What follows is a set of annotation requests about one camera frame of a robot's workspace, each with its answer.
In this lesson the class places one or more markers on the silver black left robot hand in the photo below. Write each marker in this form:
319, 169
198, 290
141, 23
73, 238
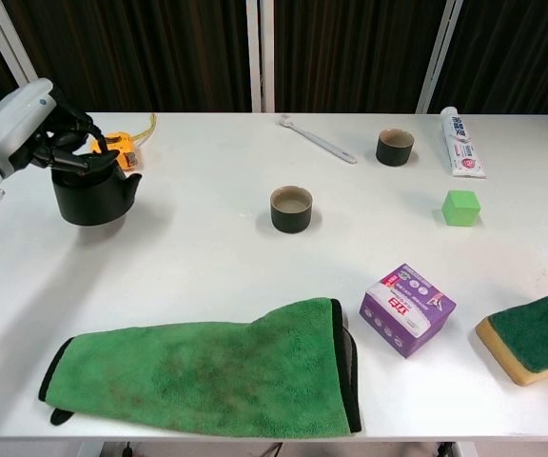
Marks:
7, 128

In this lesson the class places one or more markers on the black teapot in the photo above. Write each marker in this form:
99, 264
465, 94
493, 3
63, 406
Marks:
93, 200

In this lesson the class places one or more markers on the yellow tape measure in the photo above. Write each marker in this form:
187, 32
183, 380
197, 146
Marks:
124, 143

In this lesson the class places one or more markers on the dark ceramic teacup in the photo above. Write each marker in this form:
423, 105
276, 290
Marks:
394, 151
291, 214

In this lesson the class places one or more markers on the green microfibre towel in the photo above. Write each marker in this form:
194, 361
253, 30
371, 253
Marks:
198, 376

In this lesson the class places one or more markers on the white toothbrush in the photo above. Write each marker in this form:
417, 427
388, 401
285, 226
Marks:
321, 142

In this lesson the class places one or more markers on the purple tissue pack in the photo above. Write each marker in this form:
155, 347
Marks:
405, 314

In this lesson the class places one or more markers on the white toothpaste tube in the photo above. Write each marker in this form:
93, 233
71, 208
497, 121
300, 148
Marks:
462, 147

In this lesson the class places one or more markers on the green cube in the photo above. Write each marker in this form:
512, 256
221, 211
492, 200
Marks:
461, 209

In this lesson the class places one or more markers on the green yellow sponge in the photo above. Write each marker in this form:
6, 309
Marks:
531, 338

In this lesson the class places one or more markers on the white partition frame post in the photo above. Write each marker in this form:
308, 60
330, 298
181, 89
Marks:
12, 47
260, 57
438, 57

